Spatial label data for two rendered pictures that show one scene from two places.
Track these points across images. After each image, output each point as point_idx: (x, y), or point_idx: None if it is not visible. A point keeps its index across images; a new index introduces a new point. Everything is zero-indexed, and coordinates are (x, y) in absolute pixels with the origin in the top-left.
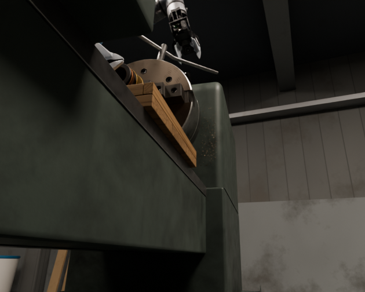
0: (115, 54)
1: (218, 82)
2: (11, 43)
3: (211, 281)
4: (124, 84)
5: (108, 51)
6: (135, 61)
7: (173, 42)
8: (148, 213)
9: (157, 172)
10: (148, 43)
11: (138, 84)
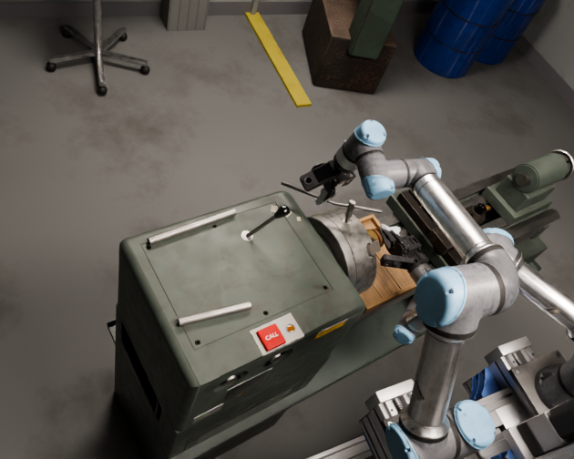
0: (386, 226)
1: (286, 191)
2: None
3: None
4: (381, 218)
5: (391, 227)
6: (366, 230)
7: (334, 189)
8: None
9: None
10: (366, 210)
11: (375, 218)
